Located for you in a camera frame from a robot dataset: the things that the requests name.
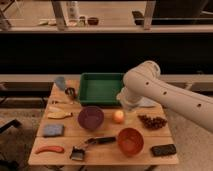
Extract yellow banana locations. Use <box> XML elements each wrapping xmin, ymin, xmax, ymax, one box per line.
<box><xmin>47</xmin><ymin>107</ymin><xmax>73</xmax><ymax>119</ymax></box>

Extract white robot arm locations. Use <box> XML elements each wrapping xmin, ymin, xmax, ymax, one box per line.
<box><xmin>117</xmin><ymin>61</ymin><xmax>213</xmax><ymax>133</ymax></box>

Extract small metal cup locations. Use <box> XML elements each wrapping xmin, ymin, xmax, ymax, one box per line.
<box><xmin>65</xmin><ymin>87</ymin><xmax>77</xmax><ymax>99</ymax></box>

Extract green plastic tray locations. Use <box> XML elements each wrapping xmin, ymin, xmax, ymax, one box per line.
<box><xmin>78</xmin><ymin>73</ymin><xmax>124</xmax><ymax>106</ymax></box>

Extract yellow apple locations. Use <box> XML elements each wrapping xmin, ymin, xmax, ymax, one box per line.
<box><xmin>112</xmin><ymin>110</ymin><xmax>125</xmax><ymax>124</ymax></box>

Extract purple bowl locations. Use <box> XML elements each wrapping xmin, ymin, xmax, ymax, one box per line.
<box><xmin>78</xmin><ymin>106</ymin><xmax>104</xmax><ymax>131</ymax></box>

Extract grey cloth square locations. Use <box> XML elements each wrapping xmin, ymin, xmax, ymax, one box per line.
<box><xmin>139</xmin><ymin>97</ymin><xmax>156</xmax><ymax>108</ymax></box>

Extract red bowl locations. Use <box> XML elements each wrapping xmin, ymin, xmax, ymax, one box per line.
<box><xmin>117</xmin><ymin>128</ymin><xmax>144</xmax><ymax>157</ymax></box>

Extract bunch of dark grapes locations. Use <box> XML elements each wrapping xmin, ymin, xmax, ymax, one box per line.
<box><xmin>138</xmin><ymin>115</ymin><xmax>167</xmax><ymax>130</ymax></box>

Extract dark bowl on shelf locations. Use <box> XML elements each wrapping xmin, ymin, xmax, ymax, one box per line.
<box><xmin>87</xmin><ymin>17</ymin><xmax>99</xmax><ymax>25</ymax></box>

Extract small jar on shelf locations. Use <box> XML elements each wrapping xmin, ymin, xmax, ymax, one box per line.
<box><xmin>79</xmin><ymin>16</ymin><xmax>86</xmax><ymax>26</ymax></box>

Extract blue sponge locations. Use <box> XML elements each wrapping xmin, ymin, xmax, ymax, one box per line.
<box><xmin>43</xmin><ymin>124</ymin><xmax>64</xmax><ymax>137</ymax></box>

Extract orange carrot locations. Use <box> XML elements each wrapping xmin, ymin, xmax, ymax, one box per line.
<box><xmin>35</xmin><ymin>146</ymin><xmax>64</xmax><ymax>154</ymax></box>

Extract clear bottle on shelf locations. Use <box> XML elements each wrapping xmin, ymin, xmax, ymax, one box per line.
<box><xmin>66</xmin><ymin>1</ymin><xmax>80</xmax><ymax>27</ymax></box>

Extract black sponge block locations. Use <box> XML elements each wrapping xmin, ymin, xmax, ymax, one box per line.
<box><xmin>151</xmin><ymin>144</ymin><xmax>176</xmax><ymax>157</ymax></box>

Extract black handled spatula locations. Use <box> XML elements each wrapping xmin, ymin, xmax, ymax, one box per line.
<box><xmin>70</xmin><ymin>136</ymin><xmax>116</xmax><ymax>161</ymax></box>

